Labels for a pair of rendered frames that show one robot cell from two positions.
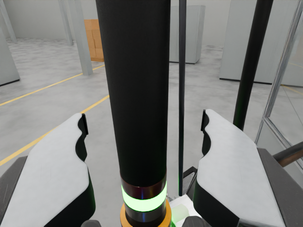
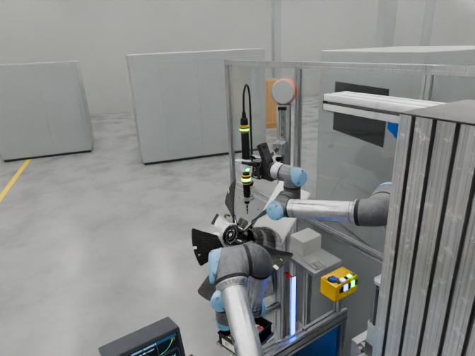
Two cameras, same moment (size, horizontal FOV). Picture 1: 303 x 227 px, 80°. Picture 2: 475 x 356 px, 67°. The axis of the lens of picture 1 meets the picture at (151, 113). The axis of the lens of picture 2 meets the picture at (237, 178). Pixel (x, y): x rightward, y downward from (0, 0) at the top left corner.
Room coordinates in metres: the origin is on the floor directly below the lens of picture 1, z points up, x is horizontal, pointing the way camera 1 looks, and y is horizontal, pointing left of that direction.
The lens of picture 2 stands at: (-1.11, 1.14, 2.18)
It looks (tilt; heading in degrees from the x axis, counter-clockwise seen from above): 20 degrees down; 318
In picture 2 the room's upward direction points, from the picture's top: 3 degrees counter-clockwise
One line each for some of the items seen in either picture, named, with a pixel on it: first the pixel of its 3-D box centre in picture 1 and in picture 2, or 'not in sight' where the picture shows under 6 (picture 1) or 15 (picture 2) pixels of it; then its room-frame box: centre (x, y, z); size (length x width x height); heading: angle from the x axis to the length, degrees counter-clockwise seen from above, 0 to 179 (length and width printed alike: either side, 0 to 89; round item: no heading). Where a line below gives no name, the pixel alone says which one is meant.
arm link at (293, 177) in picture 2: not in sight; (292, 175); (-0.19, 0.00, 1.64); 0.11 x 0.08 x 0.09; 1
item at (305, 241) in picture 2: not in sight; (304, 240); (0.19, -0.60, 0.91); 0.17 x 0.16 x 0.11; 81
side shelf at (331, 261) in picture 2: not in sight; (308, 256); (0.12, -0.55, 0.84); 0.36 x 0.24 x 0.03; 171
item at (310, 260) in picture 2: not in sight; (313, 262); (0.03, -0.49, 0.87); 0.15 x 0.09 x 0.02; 165
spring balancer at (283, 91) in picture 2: not in sight; (283, 91); (0.41, -0.64, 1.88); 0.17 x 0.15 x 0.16; 171
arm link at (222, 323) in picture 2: not in sight; (227, 315); (-0.12, 0.35, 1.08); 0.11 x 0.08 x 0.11; 63
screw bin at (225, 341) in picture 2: not in sight; (245, 333); (-0.07, 0.20, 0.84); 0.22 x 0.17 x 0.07; 96
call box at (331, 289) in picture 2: not in sight; (338, 285); (-0.31, -0.23, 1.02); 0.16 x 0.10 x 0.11; 81
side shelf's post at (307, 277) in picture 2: not in sight; (306, 309); (0.12, -0.55, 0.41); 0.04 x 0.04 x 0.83; 81
